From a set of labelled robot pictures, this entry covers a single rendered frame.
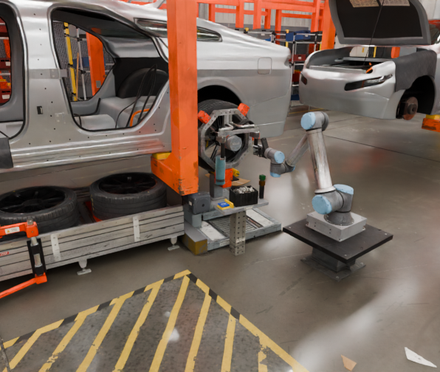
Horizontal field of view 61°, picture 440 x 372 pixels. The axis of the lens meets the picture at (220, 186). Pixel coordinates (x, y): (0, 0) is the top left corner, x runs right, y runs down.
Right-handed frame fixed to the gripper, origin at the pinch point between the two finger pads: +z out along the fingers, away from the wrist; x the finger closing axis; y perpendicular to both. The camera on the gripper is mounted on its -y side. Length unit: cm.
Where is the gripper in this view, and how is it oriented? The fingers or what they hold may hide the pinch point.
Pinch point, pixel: (255, 145)
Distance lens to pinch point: 335.0
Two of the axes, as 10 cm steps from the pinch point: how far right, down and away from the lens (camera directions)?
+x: 8.6, -1.7, 4.7
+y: -0.1, 9.3, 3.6
